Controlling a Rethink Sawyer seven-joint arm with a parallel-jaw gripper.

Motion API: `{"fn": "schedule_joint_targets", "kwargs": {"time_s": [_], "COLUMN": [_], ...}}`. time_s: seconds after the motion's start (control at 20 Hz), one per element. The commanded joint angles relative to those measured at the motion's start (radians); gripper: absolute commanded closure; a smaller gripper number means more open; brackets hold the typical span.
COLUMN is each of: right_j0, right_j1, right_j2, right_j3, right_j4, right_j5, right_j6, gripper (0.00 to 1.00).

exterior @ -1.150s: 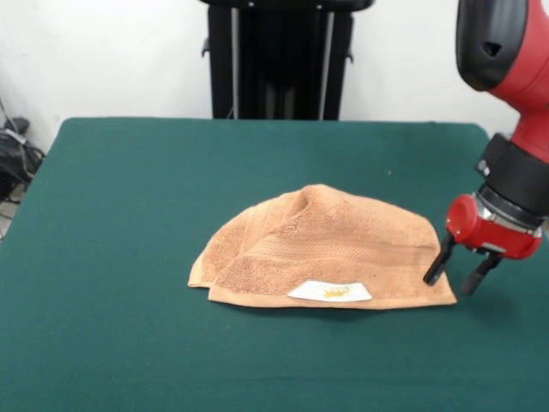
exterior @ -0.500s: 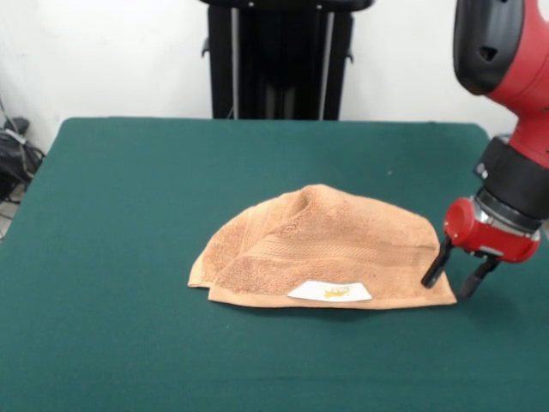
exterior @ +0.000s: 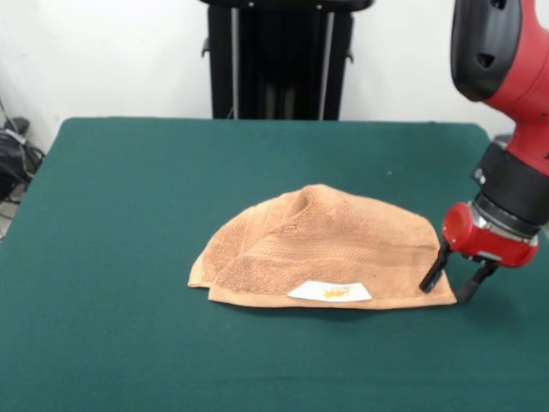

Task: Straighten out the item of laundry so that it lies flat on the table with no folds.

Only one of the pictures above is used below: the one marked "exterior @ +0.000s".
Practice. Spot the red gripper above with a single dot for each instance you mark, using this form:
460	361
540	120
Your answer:
489	246

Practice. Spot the tan terry towel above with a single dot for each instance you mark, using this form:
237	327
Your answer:
334	240

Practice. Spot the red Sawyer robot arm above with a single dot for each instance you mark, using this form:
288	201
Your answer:
514	64

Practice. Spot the dark green table cloth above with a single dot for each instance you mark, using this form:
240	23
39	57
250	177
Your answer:
128	257

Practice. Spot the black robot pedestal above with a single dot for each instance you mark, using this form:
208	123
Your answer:
279	64

